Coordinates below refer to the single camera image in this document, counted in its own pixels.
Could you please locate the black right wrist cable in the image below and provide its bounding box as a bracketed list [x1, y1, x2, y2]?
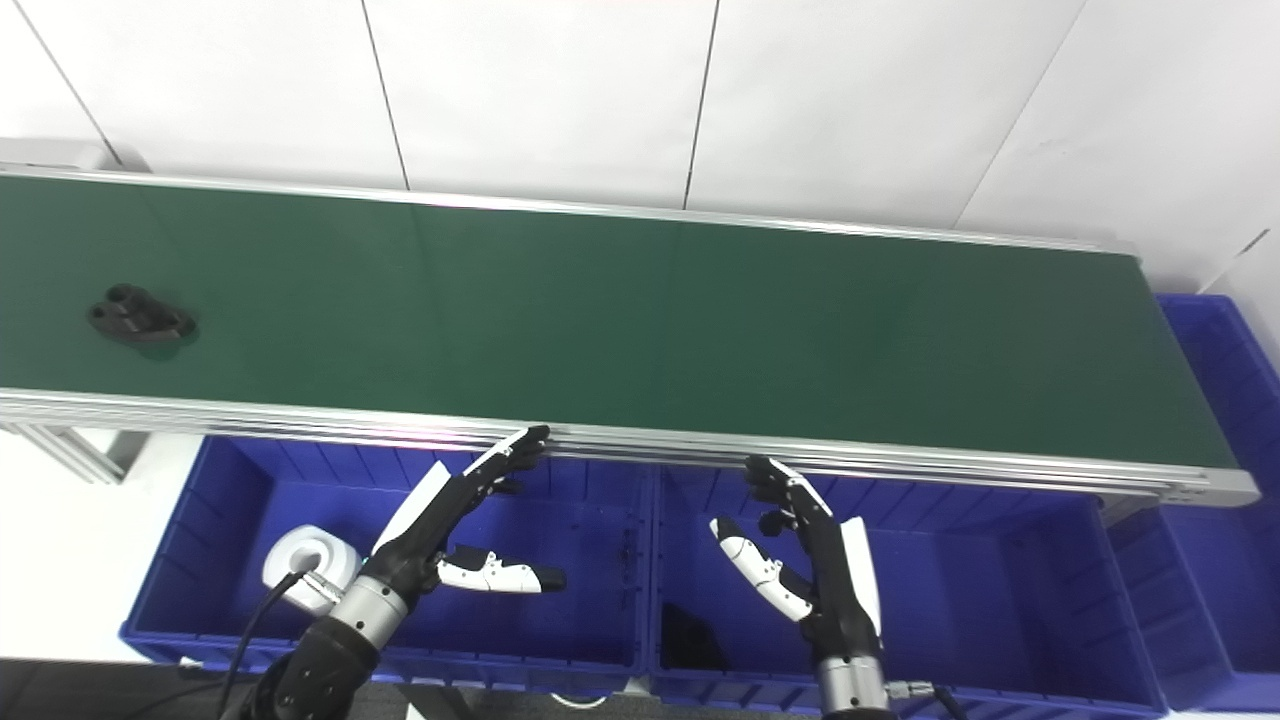
[886, 680, 971, 720]

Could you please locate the blue plastic bin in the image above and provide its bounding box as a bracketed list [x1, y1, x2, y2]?
[1106, 292, 1280, 713]
[646, 465, 1169, 720]
[119, 435, 657, 699]

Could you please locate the green conveyor belt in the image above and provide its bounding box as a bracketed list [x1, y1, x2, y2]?
[0, 165, 1261, 508]

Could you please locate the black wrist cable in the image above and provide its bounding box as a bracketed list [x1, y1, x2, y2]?
[213, 568, 307, 720]
[886, 680, 971, 720]

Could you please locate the aluminium conveyor leg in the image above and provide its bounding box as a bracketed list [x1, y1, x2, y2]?
[0, 424, 151, 486]

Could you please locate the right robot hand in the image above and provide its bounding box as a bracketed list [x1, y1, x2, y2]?
[709, 455, 885, 662]

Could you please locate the black plastic part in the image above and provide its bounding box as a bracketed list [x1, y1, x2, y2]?
[87, 284, 198, 347]

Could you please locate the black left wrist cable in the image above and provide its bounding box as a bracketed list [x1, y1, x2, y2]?
[213, 568, 307, 720]

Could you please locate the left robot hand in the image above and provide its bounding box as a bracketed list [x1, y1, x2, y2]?
[360, 425, 567, 607]

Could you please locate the white cylindrical part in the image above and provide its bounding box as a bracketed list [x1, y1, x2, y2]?
[262, 525, 363, 616]

